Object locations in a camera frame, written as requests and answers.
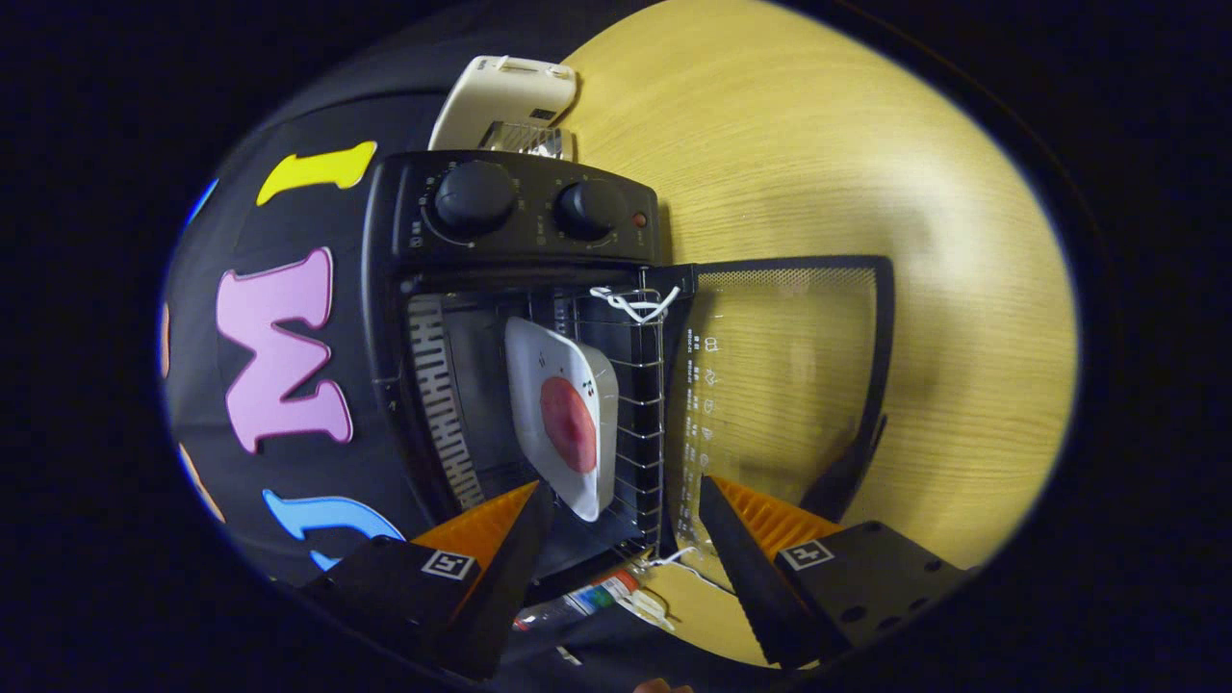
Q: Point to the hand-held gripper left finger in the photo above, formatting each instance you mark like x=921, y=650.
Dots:
x=505, y=577

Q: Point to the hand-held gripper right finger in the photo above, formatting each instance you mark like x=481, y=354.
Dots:
x=746, y=577

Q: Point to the round pink ham slice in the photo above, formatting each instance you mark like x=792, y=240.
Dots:
x=568, y=423

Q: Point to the white square plate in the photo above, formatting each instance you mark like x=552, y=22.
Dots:
x=539, y=356

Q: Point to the black toaster oven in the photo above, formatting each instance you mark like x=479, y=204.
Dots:
x=500, y=231

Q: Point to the cream pop-up toaster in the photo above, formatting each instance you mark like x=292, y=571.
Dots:
x=500, y=91

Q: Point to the clear plastic water bottle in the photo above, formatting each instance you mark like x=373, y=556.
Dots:
x=587, y=599

